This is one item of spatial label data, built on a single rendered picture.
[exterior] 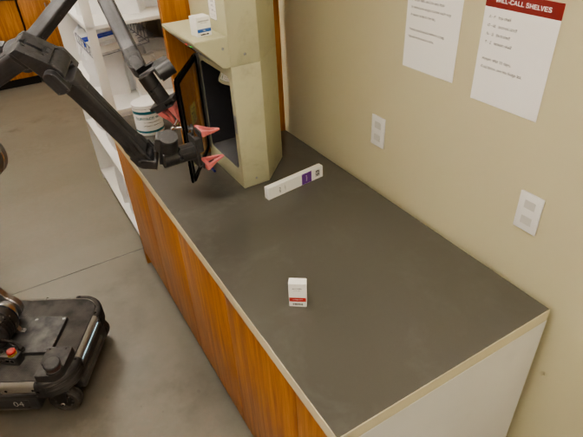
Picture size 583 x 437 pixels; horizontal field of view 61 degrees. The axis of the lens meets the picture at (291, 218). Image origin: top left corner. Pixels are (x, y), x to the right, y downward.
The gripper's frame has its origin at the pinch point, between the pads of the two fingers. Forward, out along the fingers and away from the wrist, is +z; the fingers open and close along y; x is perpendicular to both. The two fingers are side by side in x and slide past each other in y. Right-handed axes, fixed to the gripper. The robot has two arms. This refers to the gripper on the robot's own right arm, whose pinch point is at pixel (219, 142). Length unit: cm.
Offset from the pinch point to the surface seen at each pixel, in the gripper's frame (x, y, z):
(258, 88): 9.7, 10.8, 20.9
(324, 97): 19, -4, 54
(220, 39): 9.3, 29.9, 9.4
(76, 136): 331, -115, -19
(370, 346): -77, -28, 3
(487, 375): -93, -41, 30
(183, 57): 46.5, 16.1, 7.8
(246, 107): 9.7, 5.0, 15.7
